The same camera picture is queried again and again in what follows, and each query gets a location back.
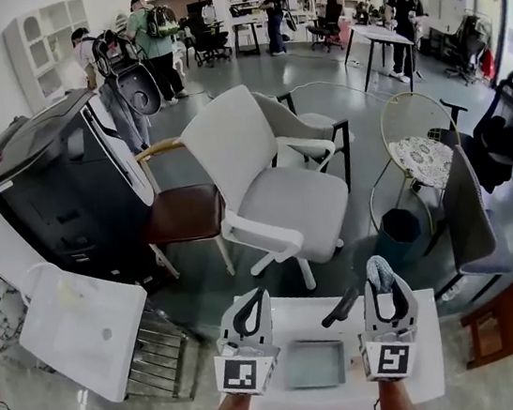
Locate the dark teal waste bin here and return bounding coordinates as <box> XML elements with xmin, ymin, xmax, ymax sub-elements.
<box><xmin>370</xmin><ymin>204</ymin><xmax>428</xmax><ymax>271</ymax></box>

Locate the black faucet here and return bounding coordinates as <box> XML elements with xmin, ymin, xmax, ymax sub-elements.
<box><xmin>316</xmin><ymin>285</ymin><xmax>364</xmax><ymax>330</ymax></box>

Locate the person's right forearm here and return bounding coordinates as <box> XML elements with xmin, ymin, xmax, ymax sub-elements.
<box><xmin>375</xmin><ymin>375</ymin><xmax>422</xmax><ymax>410</ymax></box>

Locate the white shelf cabinet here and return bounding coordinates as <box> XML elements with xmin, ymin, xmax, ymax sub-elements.
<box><xmin>0</xmin><ymin>0</ymin><xmax>101</xmax><ymax>115</ymax></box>

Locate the white office chair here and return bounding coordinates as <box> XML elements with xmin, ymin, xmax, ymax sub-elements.
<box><xmin>173</xmin><ymin>71</ymin><xmax>363</xmax><ymax>307</ymax></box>

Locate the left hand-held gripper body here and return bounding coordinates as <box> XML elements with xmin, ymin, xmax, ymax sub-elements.
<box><xmin>209</xmin><ymin>332</ymin><xmax>289</xmax><ymax>402</ymax></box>

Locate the white arched faucet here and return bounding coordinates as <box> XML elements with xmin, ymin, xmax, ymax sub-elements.
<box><xmin>17</xmin><ymin>259</ymin><xmax>63</xmax><ymax>309</ymax></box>

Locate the black toilet seat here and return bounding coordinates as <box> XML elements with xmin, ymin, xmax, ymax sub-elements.
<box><xmin>115</xmin><ymin>64</ymin><xmax>164</xmax><ymax>120</ymax></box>

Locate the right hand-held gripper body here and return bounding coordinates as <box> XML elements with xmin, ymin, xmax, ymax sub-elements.
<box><xmin>355</xmin><ymin>323</ymin><xmax>427</xmax><ymax>387</ymax></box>

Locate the large black machine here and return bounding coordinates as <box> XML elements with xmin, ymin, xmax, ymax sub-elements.
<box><xmin>0</xmin><ymin>81</ymin><xmax>169</xmax><ymax>308</ymax></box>

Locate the red-brown wooden cabinet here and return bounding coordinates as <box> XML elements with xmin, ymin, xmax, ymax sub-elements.
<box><xmin>454</xmin><ymin>274</ymin><xmax>513</xmax><ymax>374</ymax></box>

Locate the beige armchair with black legs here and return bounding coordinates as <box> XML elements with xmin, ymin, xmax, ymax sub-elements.
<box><xmin>252</xmin><ymin>78</ymin><xmax>359</xmax><ymax>204</ymax></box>

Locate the brown seat wooden chair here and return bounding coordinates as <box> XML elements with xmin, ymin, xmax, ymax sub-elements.
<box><xmin>127</xmin><ymin>131</ymin><xmax>239</xmax><ymax>290</ymax></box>

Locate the white cup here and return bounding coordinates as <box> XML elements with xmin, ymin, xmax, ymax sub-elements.
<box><xmin>56</xmin><ymin>275</ymin><xmax>86</xmax><ymax>309</ymax></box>

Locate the black mesh chair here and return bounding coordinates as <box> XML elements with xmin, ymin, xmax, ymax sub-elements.
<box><xmin>437</xmin><ymin>70</ymin><xmax>513</xmax><ymax>199</ymax></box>

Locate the grey fabric chair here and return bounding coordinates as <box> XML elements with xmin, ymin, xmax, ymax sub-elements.
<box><xmin>412</xmin><ymin>137</ymin><xmax>513</xmax><ymax>301</ymax></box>

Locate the steel wool scrubber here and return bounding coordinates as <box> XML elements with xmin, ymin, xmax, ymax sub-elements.
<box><xmin>363</xmin><ymin>252</ymin><xmax>400</xmax><ymax>297</ymax></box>

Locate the white table with black legs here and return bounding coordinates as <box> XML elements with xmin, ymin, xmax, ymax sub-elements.
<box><xmin>339</xmin><ymin>16</ymin><xmax>422</xmax><ymax>102</ymax></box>

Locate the white sink basin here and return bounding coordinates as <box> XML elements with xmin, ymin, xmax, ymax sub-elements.
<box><xmin>229</xmin><ymin>268</ymin><xmax>450</xmax><ymax>410</ymax></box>

